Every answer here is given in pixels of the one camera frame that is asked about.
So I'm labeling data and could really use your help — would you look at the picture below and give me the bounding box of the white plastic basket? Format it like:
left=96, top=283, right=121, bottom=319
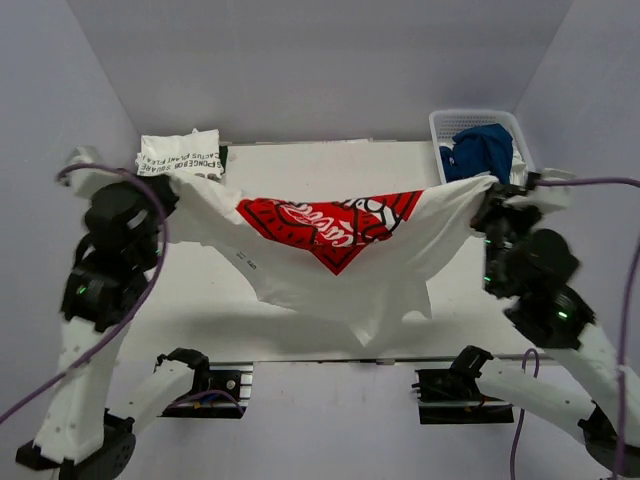
left=429, top=109, right=535, bottom=185

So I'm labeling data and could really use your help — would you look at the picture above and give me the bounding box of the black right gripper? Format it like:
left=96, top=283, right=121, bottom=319
left=465, top=180, right=538, bottom=292

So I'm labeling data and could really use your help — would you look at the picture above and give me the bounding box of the white red print t shirt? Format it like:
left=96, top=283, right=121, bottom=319
left=168, top=174, right=496, bottom=345

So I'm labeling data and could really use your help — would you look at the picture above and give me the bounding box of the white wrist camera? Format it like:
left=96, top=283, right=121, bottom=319
left=522, top=168, right=576, bottom=215
left=55, top=146, right=122, bottom=199

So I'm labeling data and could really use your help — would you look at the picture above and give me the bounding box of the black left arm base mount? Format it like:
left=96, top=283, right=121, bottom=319
left=154, top=348, right=254, bottom=420

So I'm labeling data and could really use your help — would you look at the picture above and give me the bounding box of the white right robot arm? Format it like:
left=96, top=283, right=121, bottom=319
left=449, top=178, right=639, bottom=479

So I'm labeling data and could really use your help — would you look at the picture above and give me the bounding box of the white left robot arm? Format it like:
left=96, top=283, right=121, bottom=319
left=16, top=180, right=212, bottom=479

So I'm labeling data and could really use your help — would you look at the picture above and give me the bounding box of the blue t shirt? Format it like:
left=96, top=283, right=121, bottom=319
left=439, top=123, right=514, bottom=184

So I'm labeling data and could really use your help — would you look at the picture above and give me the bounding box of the folded white cartoon t shirt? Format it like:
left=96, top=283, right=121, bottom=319
left=135, top=129, right=226, bottom=182

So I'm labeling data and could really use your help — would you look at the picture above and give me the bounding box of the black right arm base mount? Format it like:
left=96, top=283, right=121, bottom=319
left=411, top=346, right=514, bottom=426

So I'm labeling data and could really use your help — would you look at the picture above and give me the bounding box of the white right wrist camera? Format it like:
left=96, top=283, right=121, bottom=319
left=522, top=168, right=576, bottom=215

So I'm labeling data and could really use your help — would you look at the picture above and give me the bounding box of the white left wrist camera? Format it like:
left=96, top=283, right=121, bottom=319
left=55, top=146, right=122, bottom=199

